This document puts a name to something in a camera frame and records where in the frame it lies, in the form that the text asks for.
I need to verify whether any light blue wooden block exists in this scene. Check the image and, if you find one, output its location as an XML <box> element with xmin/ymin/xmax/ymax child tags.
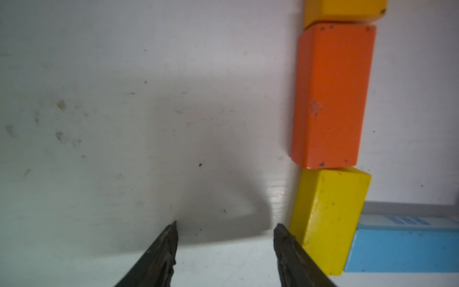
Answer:
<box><xmin>344</xmin><ymin>215</ymin><xmax>459</xmax><ymax>273</ymax></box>

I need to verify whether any orange wooden block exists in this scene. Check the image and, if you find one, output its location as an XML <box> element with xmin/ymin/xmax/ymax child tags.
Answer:
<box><xmin>291</xmin><ymin>23</ymin><xmax>377</xmax><ymax>169</ymax></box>

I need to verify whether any orange-yellow wooden block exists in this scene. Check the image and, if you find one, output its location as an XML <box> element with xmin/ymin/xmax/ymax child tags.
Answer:
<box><xmin>303</xmin><ymin>0</ymin><xmax>388</xmax><ymax>29</ymax></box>

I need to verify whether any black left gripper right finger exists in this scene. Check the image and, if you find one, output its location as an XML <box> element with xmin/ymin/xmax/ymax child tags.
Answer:
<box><xmin>274</xmin><ymin>223</ymin><xmax>336</xmax><ymax>287</ymax></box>

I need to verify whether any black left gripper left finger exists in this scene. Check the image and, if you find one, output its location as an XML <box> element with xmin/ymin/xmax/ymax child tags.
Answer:
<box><xmin>115</xmin><ymin>222</ymin><xmax>179</xmax><ymax>287</ymax></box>

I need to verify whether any yellow block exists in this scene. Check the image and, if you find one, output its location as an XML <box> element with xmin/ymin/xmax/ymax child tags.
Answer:
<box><xmin>289</xmin><ymin>167</ymin><xmax>371</xmax><ymax>276</ymax></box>

